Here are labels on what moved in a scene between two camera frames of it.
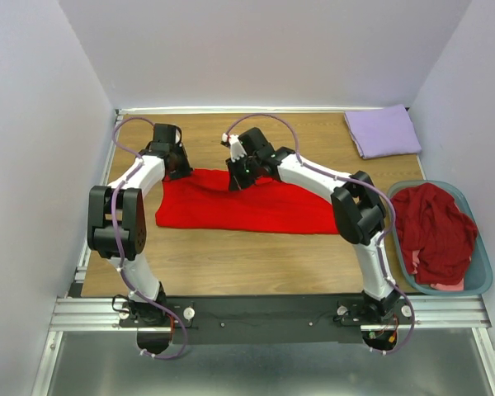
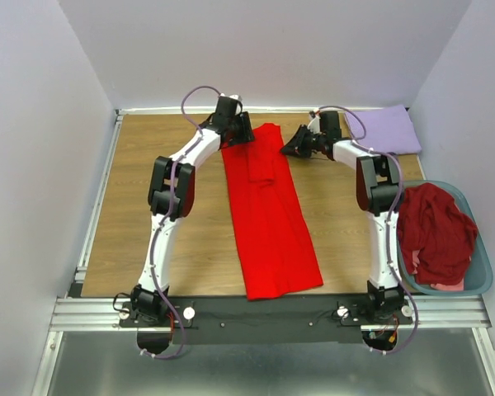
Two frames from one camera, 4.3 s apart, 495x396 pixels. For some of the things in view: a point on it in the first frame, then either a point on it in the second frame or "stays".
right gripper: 235,181 → 294,147
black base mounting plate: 267,320 stays
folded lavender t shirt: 388,131 stays
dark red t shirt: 431,223 stays
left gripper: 186,168 → 245,134
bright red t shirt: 202,200 → 276,248
